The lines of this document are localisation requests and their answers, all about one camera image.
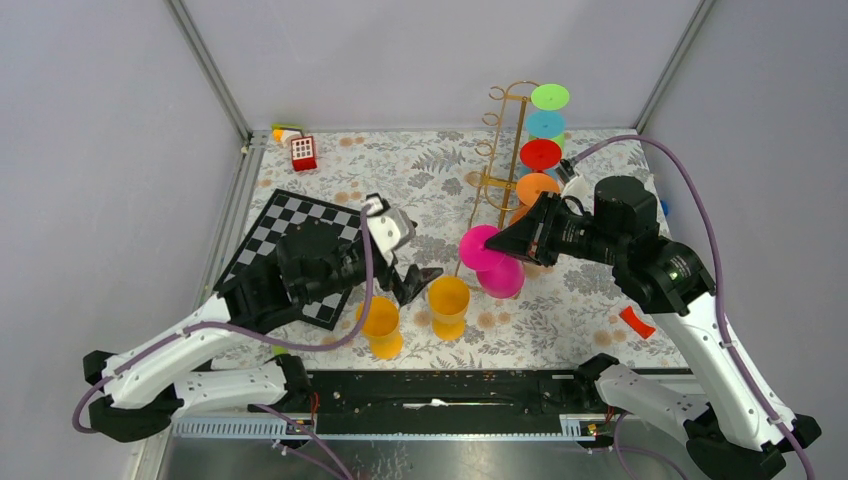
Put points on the amber plastic wine glass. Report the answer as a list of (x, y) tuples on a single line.
[(448, 299)]

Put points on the blue plastic wine glass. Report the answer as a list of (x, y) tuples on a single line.
[(544, 124)]

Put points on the magenta plastic wine glass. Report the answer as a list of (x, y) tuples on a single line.
[(499, 275)]

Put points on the yellow plastic wine glass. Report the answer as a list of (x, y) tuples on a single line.
[(381, 327)]

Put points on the red toy block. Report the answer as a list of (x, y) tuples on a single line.
[(303, 154)]

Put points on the black white checkerboard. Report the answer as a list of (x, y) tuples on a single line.
[(282, 214)]

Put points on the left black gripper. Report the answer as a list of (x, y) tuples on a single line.
[(414, 280)]

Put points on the gold wire glass rack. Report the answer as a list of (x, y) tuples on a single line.
[(495, 182)]

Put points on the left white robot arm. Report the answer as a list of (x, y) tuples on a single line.
[(139, 393)]

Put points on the orange plastic wine glass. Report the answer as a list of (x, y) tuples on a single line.
[(528, 190)]

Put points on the red curved piece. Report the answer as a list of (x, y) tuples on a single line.
[(632, 319)]

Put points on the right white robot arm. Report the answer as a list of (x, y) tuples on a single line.
[(739, 429)]

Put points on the red plastic wine glass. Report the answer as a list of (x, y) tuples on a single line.
[(540, 154)]

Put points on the small colourful toy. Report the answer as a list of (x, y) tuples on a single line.
[(282, 133)]

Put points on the floral table mat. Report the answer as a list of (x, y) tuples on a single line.
[(563, 315)]

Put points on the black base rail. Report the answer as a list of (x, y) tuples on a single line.
[(432, 402)]

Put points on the green plastic wine glass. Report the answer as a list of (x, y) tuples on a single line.
[(550, 97)]

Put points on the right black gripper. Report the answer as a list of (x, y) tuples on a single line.
[(530, 236)]

